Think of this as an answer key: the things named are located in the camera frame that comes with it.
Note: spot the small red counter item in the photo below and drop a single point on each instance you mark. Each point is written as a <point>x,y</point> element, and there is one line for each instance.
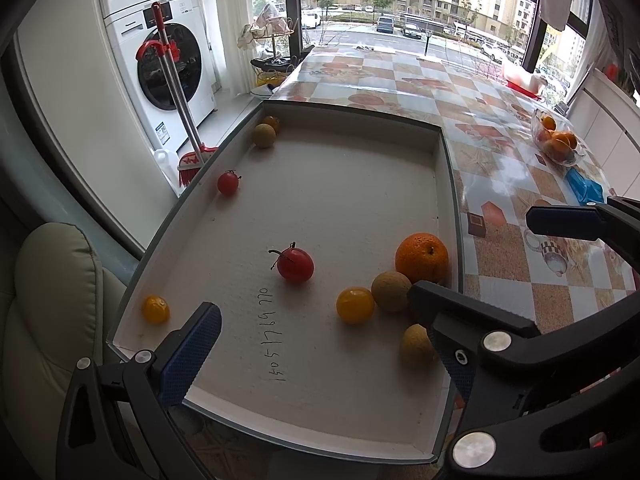
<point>610,71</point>

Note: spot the orange cherry tomato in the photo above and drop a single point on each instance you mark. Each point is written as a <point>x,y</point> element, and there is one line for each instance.
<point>272,122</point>

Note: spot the white slipper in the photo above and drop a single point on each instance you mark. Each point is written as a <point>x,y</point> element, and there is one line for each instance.
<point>262,91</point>

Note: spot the tan round longan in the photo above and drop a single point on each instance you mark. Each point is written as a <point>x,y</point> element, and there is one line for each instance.
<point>390,291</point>
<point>415,345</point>
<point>263,136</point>

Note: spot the clear glass bowl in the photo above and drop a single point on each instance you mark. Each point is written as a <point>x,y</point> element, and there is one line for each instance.
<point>540,137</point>

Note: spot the patterned plastic tablecloth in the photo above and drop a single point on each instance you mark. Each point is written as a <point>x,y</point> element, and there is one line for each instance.
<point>500,200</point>

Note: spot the blue rubber glove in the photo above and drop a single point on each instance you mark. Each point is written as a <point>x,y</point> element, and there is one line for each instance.
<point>582,185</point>

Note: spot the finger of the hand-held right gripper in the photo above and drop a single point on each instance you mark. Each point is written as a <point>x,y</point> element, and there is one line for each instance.
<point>560,221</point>

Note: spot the yellow cherry tomato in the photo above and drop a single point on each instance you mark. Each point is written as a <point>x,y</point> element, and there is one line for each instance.
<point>156,310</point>
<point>355,305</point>

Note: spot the white plastic bottle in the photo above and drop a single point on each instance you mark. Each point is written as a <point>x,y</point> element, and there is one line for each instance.
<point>165,170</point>

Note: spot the dark parked car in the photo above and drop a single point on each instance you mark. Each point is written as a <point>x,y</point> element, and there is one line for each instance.
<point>412,31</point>

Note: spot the black shoe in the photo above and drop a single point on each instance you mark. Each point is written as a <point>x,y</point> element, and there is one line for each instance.
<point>280,61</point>

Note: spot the cream leather chair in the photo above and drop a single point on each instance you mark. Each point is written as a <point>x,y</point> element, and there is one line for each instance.
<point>50,310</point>

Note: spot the white crumpled cloth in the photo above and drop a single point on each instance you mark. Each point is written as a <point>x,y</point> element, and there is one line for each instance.
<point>265,17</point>

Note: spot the hanging grey cloth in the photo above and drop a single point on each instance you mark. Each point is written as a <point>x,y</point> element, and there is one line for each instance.
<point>555,5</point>

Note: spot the red flat item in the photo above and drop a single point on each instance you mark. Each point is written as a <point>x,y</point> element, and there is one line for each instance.
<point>525,94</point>

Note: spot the red cherry tomato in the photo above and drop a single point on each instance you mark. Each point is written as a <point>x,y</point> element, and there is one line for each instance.
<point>296,265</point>
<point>227,183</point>

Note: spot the grey parked van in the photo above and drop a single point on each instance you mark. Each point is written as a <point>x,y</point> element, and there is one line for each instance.
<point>385,25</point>

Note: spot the white washing machine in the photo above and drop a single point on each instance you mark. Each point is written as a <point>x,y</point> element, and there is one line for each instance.
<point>170,65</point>

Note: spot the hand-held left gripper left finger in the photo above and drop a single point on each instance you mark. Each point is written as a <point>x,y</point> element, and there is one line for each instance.
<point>192,350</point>

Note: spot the shallow white tray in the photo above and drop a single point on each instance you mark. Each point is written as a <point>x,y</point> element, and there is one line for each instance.
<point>325,200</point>

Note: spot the white wall cabinet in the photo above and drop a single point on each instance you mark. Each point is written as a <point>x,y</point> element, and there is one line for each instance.
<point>615,130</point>

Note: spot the orange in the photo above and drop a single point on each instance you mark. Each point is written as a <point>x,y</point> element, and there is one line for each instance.
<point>555,151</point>
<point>564,139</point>
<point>549,123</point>
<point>421,257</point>

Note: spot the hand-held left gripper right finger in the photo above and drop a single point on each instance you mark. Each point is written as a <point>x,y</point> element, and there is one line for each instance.
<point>460,370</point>

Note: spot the white parked car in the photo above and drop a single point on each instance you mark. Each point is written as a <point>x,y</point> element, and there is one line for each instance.
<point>310,20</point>

